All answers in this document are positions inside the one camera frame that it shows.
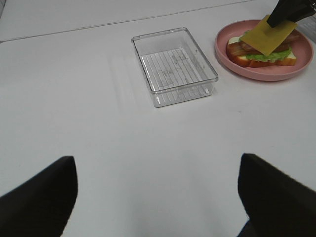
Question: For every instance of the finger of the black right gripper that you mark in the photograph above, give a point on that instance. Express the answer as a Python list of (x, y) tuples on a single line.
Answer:
[(284, 10), (301, 13)]

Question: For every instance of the yellow cheese slice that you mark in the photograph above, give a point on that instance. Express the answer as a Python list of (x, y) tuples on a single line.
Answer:
[(265, 38)]

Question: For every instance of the green lettuce leaf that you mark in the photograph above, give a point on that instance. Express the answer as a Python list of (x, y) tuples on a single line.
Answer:
[(284, 58)]

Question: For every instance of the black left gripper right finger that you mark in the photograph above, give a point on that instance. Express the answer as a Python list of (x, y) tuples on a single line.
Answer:
[(276, 204)]

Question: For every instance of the right clear plastic tray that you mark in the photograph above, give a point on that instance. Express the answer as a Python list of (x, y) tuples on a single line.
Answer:
[(308, 27)]

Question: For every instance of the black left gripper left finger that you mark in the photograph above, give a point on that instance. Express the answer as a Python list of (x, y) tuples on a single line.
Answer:
[(41, 206)]

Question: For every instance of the left clear plastic tray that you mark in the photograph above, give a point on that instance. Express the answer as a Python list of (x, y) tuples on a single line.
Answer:
[(175, 68)]

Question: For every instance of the clear plastic tray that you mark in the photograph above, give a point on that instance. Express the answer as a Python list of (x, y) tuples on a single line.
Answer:
[(308, 27), (175, 68)]

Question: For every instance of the pink round plate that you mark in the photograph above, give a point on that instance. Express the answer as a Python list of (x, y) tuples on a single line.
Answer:
[(302, 49)]

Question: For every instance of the bread slice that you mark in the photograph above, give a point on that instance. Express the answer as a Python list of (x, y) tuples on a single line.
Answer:
[(239, 62)]

